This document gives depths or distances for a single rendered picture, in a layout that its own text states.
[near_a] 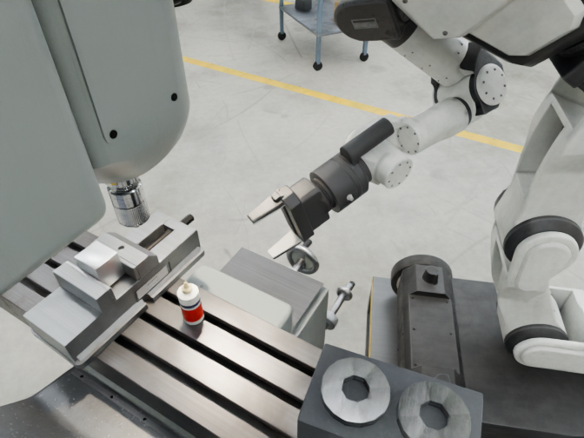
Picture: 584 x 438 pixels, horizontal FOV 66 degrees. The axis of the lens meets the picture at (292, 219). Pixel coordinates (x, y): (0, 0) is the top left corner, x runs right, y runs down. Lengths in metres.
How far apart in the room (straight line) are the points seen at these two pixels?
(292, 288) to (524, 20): 0.82
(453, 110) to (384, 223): 1.61
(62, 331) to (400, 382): 0.59
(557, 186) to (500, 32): 0.33
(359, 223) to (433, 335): 1.23
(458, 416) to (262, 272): 0.76
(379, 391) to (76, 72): 0.50
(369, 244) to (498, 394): 1.23
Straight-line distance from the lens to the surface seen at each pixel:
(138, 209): 0.68
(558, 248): 0.98
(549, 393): 1.38
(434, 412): 0.65
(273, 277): 1.25
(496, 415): 1.29
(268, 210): 0.73
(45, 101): 0.42
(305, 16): 4.33
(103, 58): 0.47
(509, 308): 1.19
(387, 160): 0.80
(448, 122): 0.92
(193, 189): 2.72
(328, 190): 0.78
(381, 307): 1.59
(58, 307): 0.96
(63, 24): 0.45
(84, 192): 0.47
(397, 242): 2.39
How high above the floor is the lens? 1.66
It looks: 42 degrees down
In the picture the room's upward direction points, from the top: straight up
